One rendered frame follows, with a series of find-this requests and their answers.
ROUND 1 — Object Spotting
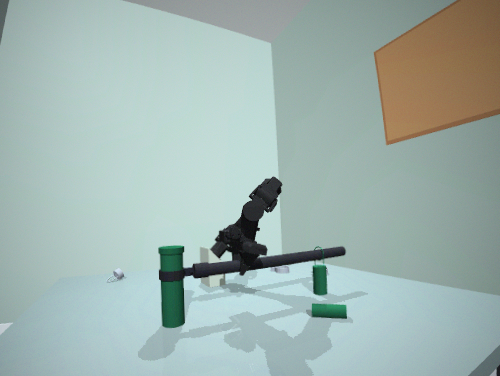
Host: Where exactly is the black open-ended tube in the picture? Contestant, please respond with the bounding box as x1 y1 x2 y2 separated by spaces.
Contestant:
159 262 210 281

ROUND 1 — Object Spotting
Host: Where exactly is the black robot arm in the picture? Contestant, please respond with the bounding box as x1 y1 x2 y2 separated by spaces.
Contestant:
210 177 283 258

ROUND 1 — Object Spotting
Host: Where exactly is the dark grey cylinder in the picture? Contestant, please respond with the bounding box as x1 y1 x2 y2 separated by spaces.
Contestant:
209 247 346 275

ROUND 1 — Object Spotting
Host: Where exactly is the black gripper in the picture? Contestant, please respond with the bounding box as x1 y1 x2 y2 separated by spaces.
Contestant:
224 220 268 276

